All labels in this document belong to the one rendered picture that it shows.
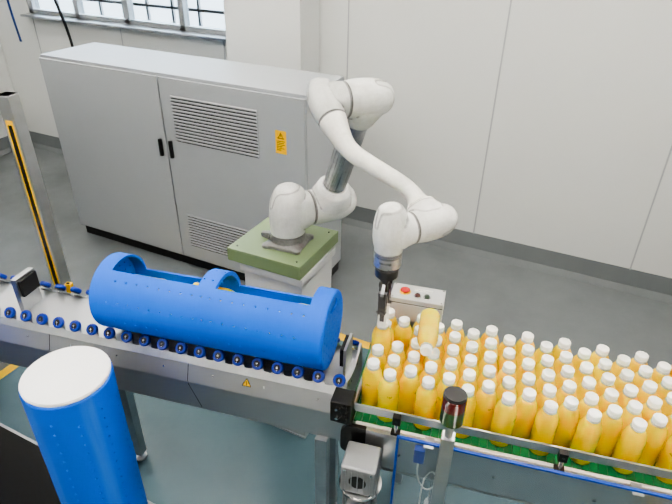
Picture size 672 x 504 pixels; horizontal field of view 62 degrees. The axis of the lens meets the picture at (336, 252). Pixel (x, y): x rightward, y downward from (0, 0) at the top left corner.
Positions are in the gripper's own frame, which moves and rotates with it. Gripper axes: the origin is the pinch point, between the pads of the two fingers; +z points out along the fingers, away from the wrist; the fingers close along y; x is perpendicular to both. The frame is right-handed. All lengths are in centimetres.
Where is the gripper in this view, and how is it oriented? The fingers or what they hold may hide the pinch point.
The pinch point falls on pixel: (383, 315)
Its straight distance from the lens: 190.5
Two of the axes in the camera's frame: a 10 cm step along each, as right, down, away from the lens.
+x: 9.6, 1.5, -2.2
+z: -0.1, 8.5, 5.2
